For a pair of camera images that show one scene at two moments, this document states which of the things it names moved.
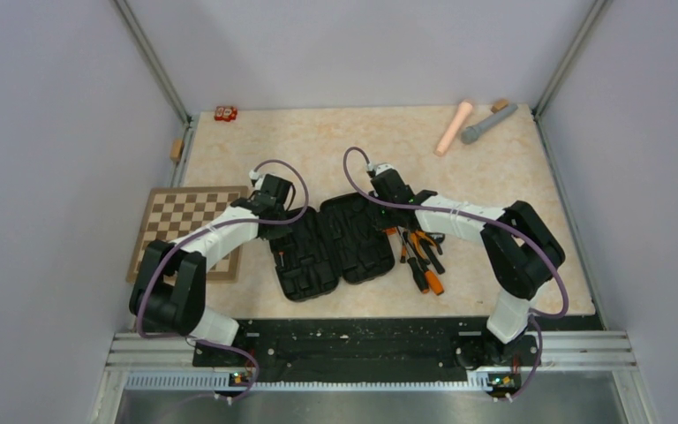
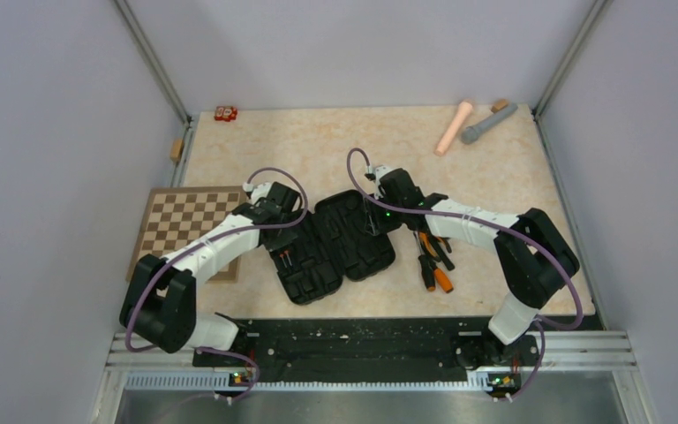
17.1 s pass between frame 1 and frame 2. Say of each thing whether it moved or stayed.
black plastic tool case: stayed
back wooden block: stayed
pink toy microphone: stayed
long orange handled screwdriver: moved
